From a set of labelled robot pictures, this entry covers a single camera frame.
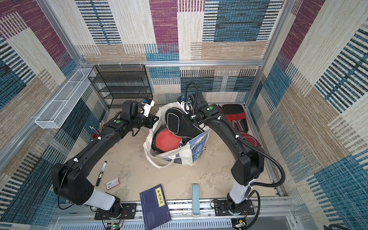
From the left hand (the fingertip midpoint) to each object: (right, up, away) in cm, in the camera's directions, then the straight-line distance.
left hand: (158, 118), depth 80 cm
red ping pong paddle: (+2, -15, +16) cm, 22 cm away
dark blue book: (-1, -47, -6) cm, 47 cm away
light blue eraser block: (+20, -41, -8) cm, 46 cm away
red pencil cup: (-41, -11, +9) cm, 43 cm away
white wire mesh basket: (-49, +1, -9) cm, 50 cm away
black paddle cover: (+10, -4, +3) cm, 11 cm away
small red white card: (-26, -37, +1) cm, 45 cm away
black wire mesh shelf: (-34, +26, +28) cm, 51 cm away
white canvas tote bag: (+18, -19, -3) cm, 26 cm away
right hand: (+16, 0, +1) cm, 17 cm away
